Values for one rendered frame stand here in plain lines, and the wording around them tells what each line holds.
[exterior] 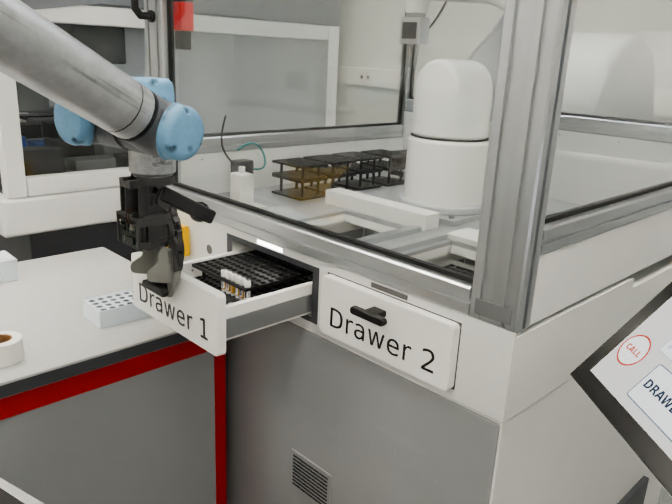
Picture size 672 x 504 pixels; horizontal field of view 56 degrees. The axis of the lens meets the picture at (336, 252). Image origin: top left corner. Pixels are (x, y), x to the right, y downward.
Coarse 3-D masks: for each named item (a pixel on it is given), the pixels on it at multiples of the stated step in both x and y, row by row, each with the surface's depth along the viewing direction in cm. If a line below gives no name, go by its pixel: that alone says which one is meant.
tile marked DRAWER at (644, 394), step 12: (660, 372) 64; (636, 384) 65; (648, 384) 64; (660, 384) 63; (636, 396) 64; (648, 396) 63; (660, 396) 62; (648, 408) 62; (660, 408) 61; (660, 420) 60
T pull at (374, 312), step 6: (354, 306) 104; (354, 312) 104; (360, 312) 103; (366, 312) 102; (372, 312) 102; (378, 312) 103; (384, 312) 103; (366, 318) 102; (372, 318) 101; (378, 318) 100; (384, 318) 100; (378, 324) 100; (384, 324) 100
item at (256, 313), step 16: (208, 256) 132; (224, 256) 133; (192, 272) 129; (288, 288) 116; (304, 288) 118; (240, 304) 108; (256, 304) 111; (272, 304) 113; (288, 304) 116; (304, 304) 119; (240, 320) 109; (256, 320) 111; (272, 320) 114
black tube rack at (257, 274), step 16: (240, 256) 131; (256, 256) 131; (272, 256) 132; (240, 272) 122; (256, 272) 122; (272, 272) 122; (288, 272) 123; (304, 272) 123; (256, 288) 115; (272, 288) 122
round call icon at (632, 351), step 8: (632, 336) 70; (640, 336) 69; (648, 336) 68; (624, 344) 70; (632, 344) 69; (640, 344) 69; (648, 344) 68; (656, 344) 67; (616, 352) 71; (624, 352) 70; (632, 352) 69; (640, 352) 68; (648, 352) 67; (616, 360) 70; (624, 360) 69; (632, 360) 68; (640, 360) 67; (624, 368) 68; (632, 368) 67
